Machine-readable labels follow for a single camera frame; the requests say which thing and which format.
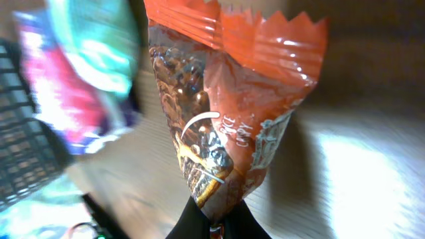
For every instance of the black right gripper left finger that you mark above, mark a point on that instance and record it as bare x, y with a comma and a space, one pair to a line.
192, 224

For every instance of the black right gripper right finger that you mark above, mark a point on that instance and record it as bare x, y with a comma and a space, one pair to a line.
241, 224

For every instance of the orange brown snack bar wrapper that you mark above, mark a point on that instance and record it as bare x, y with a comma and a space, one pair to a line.
229, 80

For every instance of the red purple floral tissue pack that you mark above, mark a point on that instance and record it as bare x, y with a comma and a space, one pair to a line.
83, 116

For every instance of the teal snack packet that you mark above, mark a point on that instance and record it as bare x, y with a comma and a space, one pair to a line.
100, 40

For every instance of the grey plastic basket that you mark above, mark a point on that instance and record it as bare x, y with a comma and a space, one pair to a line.
32, 155

